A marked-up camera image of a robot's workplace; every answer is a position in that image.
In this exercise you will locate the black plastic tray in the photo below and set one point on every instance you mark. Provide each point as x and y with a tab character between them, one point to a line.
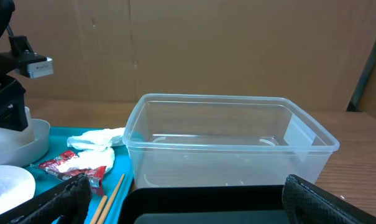
194	205

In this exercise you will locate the upper crumpled white napkin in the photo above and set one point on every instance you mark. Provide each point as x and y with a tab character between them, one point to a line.
97	140

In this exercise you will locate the grey bowl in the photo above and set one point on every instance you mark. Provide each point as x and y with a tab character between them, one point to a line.
28	154

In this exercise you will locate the white plastic cup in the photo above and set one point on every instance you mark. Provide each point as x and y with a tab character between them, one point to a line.
29	130

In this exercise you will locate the teal plastic tray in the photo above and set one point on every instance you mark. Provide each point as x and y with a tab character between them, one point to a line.
122	168

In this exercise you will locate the right wooden chopstick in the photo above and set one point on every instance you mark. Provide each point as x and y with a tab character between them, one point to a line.
110	202

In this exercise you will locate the wooden chopstick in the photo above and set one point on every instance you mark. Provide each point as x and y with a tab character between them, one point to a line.
99	210
110	202

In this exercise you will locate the red sauce packet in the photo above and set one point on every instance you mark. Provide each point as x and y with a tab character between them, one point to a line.
95	176

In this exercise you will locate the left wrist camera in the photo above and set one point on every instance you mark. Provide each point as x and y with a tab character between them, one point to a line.
36	70

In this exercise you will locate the lower crumpled white napkin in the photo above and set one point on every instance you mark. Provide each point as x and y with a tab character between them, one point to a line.
89	160

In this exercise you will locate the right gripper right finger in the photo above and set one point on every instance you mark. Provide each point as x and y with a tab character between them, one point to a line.
306	203

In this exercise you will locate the left wooden chopstick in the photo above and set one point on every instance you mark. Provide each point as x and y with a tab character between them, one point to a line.
99	210

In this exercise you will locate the large white plate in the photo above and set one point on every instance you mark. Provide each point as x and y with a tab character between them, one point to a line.
17	186

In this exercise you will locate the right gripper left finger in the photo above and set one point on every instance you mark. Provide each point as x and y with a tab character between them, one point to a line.
67	202

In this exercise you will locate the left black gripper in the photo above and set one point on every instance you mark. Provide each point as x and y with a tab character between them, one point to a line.
12	107

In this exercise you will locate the crumpled white napkin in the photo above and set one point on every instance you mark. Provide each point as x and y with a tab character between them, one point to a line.
97	140
89	160

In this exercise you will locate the clear plastic bin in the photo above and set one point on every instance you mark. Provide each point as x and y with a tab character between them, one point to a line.
217	140

